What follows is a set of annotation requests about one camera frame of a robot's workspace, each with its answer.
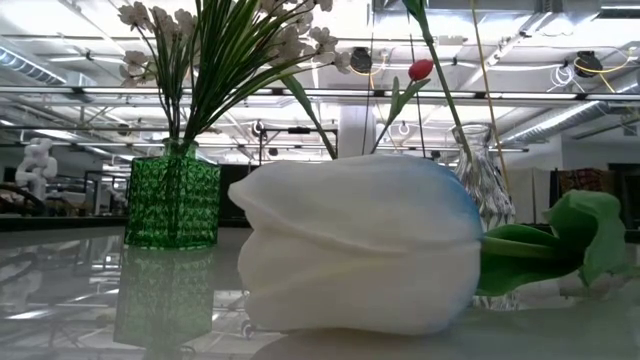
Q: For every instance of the green square glass vase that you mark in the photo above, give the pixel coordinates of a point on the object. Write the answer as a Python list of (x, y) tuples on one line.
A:
[(172, 200)]

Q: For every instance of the clear ribbed glass vase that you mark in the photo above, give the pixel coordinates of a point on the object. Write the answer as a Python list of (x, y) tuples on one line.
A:
[(487, 200)]

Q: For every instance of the white column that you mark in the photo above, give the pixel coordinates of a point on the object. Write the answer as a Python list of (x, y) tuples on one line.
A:
[(356, 130)]

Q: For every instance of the black partition panel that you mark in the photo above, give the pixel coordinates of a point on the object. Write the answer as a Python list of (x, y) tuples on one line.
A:
[(235, 175)]

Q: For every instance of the patterned cloth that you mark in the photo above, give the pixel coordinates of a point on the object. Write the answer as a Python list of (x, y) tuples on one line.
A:
[(582, 180)]

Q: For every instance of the white robot figure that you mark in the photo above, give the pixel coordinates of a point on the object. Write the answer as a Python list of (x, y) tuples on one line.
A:
[(37, 160)]

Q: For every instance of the black metal frame stand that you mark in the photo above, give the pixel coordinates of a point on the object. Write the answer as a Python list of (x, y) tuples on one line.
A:
[(299, 130)]

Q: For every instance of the black table frame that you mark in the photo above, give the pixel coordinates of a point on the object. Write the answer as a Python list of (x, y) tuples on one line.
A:
[(60, 223)]

